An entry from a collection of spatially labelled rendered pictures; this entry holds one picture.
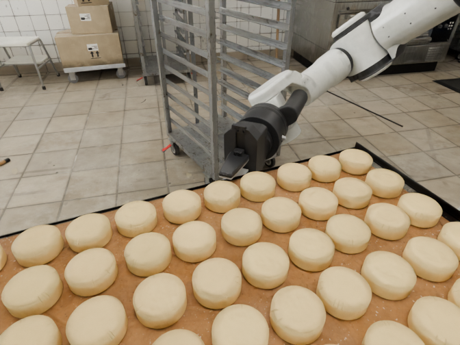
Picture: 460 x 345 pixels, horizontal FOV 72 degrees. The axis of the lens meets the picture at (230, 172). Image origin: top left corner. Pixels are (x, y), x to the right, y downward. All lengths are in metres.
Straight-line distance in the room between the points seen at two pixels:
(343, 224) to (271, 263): 0.11
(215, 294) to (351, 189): 0.24
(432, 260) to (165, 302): 0.28
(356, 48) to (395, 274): 0.52
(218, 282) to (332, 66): 0.54
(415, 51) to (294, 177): 3.86
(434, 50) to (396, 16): 3.67
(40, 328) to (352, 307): 0.28
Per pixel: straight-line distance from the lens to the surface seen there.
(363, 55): 0.78
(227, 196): 0.42
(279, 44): 1.79
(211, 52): 1.49
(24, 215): 2.07
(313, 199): 0.43
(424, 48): 4.33
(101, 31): 3.78
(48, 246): 0.41
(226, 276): 0.34
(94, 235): 0.40
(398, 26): 0.77
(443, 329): 0.36
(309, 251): 0.37
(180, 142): 2.12
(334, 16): 3.58
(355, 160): 0.53
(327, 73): 0.74
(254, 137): 0.48
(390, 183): 0.50
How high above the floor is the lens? 1.19
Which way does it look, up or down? 35 degrees down
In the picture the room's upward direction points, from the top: straight up
